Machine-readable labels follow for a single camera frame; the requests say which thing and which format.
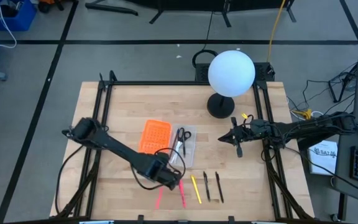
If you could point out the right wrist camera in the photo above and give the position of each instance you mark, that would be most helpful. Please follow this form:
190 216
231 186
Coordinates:
259 126

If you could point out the black pen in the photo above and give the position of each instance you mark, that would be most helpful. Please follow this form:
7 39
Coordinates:
219 187
206 186

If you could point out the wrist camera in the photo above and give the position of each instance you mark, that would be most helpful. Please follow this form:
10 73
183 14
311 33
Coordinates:
259 126
154 171

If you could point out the black folding partition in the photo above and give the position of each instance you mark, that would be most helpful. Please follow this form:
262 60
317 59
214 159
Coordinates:
197 4

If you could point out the white paper booklet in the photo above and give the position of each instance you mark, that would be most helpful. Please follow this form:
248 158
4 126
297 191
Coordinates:
323 161

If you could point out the pink pencil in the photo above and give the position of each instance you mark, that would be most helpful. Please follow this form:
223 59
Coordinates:
159 199

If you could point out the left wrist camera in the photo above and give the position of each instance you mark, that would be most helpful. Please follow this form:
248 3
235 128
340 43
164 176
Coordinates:
154 171

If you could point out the black scissors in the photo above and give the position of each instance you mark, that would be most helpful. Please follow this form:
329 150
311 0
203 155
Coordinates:
183 141

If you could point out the blue storage bin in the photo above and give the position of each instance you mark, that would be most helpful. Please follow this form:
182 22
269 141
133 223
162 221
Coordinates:
20 21

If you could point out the black metal table frame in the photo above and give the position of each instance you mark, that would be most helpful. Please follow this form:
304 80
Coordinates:
182 83

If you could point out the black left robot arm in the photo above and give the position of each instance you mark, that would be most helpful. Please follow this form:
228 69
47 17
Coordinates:
120 149

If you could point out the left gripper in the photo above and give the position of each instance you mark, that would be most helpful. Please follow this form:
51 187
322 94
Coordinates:
169 177

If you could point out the yellow highlighter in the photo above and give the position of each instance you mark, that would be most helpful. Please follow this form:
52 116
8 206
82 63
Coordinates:
196 189

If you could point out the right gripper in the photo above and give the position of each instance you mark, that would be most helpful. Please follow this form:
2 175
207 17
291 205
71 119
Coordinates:
244 135

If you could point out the clear plastic supply box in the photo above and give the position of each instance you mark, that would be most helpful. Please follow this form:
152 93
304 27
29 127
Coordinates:
192 158

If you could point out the orange plastic box lid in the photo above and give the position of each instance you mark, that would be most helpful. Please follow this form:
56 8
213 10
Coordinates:
154 137

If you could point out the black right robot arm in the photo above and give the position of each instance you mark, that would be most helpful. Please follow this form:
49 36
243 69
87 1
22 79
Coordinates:
309 129

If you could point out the white globe lamp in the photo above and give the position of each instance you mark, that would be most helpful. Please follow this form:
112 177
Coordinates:
232 73

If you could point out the orange and black machine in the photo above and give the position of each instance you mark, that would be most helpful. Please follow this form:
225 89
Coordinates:
50 4

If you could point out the pink highlighter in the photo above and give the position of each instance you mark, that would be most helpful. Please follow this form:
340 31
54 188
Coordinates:
182 196

